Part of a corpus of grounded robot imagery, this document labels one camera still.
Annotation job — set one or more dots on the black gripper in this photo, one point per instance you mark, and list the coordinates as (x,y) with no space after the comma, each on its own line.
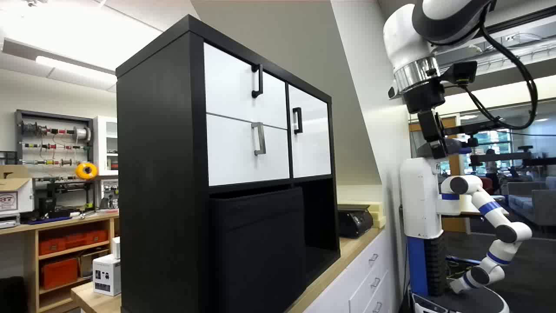
(422,97)

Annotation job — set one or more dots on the black fabric basket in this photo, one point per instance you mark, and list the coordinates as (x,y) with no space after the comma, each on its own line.
(253,249)

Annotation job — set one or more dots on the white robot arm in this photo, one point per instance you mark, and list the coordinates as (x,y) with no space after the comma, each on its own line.
(404,35)

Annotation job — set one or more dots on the white and blue small robot arm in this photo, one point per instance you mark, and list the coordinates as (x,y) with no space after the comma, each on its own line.
(491,214)

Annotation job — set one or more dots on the white counter cabinet wooden top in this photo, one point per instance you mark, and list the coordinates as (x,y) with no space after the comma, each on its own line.
(357,271)

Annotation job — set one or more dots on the black and white cabinet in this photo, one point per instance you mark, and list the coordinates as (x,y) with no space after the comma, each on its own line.
(161,174)

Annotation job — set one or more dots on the white and blue robot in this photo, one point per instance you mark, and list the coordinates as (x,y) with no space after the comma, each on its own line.
(418,202)

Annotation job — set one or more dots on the white drawer front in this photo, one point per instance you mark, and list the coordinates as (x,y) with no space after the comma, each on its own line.
(225,87)
(231,153)

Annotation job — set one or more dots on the yellow tape roll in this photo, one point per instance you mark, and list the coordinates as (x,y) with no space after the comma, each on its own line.
(86,170)

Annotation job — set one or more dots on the white electronic box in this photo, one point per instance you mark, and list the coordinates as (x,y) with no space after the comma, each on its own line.
(106,275)

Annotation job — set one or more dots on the long orange box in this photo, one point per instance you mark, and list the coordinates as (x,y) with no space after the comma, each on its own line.
(71,238)

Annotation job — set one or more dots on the black bench machine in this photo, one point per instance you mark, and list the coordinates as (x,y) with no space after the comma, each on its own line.
(57,200)

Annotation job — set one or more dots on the low wooden table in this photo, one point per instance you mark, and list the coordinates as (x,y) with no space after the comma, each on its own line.
(92,301)

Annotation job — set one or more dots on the small orange box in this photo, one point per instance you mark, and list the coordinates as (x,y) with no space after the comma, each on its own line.
(59,271)

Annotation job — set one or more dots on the wooden workbench shelf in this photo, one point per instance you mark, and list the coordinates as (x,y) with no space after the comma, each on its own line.
(31,254)

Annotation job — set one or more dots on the white cardboard box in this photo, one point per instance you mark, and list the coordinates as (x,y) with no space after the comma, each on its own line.
(13,196)

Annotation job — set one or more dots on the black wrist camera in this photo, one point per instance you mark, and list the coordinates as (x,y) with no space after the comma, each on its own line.
(460,71)

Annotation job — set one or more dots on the grey tool wall rack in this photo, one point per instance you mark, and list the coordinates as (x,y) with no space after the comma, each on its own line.
(52,139)

